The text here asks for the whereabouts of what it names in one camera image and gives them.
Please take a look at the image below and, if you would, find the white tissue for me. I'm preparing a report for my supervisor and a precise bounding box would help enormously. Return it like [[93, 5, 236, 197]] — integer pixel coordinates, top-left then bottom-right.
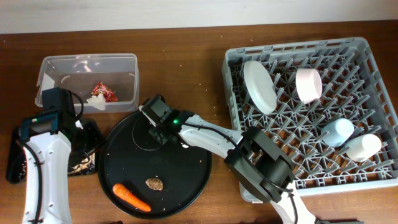
[[87, 93, 106, 111]]

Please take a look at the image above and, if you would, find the white cup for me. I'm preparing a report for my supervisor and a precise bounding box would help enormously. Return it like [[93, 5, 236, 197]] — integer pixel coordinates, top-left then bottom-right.
[[346, 134, 382, 162]]

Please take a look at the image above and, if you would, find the grey plate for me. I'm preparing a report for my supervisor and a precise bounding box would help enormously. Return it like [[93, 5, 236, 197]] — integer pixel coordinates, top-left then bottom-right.
[[243, 60, 277, 114]]

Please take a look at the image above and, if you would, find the clear plastic bin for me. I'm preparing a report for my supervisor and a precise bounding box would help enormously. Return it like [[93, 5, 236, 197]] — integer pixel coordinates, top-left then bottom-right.
[[35, 54, 139, 114]]

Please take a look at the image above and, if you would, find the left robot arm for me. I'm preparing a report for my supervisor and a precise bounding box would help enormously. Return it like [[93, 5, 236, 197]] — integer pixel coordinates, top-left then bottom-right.
[[16, 87, 106, 223]]

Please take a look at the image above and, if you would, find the orange carrot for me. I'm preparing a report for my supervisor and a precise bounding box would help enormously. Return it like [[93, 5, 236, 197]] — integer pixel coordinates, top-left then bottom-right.
[[113, 183, 152, 212]]

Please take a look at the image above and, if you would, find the grey dishwasher rack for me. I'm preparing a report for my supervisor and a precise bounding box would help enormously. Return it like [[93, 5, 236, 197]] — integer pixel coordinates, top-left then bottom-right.
[[222, 37, 397, 196]]

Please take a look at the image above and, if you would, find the food scraps and rice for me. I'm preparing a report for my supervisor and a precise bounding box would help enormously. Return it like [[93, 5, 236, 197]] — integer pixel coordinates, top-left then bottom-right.
[[68, 154, 95, 176]]

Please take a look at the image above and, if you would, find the brown walnut shell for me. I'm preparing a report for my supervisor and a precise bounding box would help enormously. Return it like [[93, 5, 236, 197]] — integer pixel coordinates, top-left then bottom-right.
[[146, 177, 164, 191]]

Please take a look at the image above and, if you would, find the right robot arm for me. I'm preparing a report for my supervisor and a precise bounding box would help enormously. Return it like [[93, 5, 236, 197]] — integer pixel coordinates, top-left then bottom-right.
[[145, 108, 322, 223]]

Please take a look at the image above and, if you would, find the blue cup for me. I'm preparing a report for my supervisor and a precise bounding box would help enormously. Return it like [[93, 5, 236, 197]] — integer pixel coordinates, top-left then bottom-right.
[[321, 118, 354, 147]]

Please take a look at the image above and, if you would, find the red snack wrapper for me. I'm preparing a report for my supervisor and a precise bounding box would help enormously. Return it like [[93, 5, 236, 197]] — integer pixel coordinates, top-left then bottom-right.
[[91, 82, 118, 103]]

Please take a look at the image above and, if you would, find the round black serving tray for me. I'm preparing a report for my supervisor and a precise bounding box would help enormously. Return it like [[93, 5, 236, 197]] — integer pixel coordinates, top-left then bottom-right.
[[98, 111, 212, 219]]

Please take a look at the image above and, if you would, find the pink bowl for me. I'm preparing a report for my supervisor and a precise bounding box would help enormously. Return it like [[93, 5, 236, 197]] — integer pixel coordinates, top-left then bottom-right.
[[295, 68, 323, 104]]

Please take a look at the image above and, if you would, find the black rectangular tray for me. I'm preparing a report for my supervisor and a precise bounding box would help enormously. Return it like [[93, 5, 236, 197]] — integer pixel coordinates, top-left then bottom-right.
[[6, 119, 106, 184]]

